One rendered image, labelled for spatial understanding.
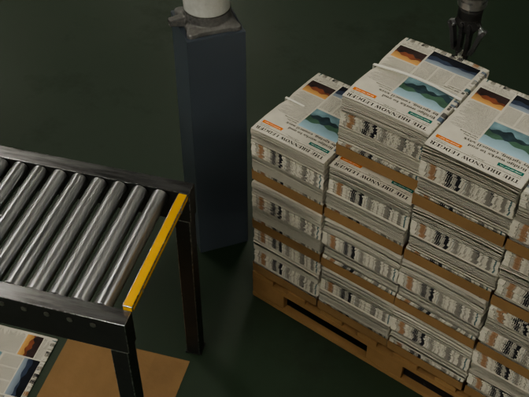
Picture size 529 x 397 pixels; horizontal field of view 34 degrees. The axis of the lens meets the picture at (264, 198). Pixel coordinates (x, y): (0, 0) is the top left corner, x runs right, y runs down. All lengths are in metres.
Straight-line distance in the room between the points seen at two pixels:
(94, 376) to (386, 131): 1.38
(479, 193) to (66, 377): 1.60
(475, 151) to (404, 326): 0.77
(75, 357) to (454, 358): 1.33
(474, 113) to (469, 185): 0.23
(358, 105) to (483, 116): 0.35
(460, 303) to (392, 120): 0.61
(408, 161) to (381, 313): 0.64
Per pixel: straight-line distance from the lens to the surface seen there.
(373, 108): 2.44
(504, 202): 2.33
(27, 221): 2.54
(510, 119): 2.47
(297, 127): 2.72
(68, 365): 3.19
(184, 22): 2.85
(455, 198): 2.40
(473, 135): 2.39
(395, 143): 2.47
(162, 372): 3.12
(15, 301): 2.35
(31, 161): 2.73
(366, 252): 2.73
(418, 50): 2.68
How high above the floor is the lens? 2.56
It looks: 44 degrees down
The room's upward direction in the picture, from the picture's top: 1 degrees clockwise
